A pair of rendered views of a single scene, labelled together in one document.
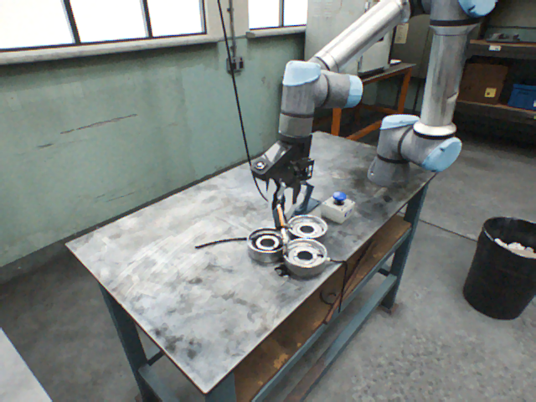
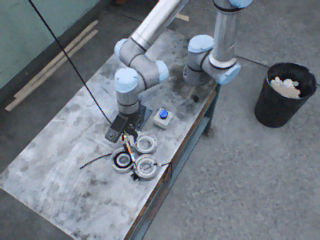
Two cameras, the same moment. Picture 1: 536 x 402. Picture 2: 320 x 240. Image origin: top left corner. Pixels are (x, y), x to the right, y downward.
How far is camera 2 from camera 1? 0.54 m
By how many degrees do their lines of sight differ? 26
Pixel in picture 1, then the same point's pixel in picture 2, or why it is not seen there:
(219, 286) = (101, 195)
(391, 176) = (198, 79)
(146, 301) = (62, 216)
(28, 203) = not seen: outside the picture
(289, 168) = (128, 128)
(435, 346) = (234, 153)
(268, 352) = not seen: hidden behind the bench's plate
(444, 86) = (226, 41)
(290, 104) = (122, 101)
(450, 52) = (228, 23)
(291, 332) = not seen: hidden behind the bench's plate
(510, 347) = (278, 145)
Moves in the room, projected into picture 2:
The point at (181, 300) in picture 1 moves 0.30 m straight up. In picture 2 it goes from (82, 210) to (55, 184)
